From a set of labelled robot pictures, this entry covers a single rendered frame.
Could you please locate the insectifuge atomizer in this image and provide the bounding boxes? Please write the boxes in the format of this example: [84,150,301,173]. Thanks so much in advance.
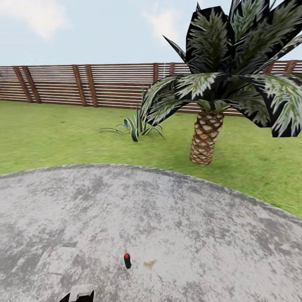
[124,255,131,268]

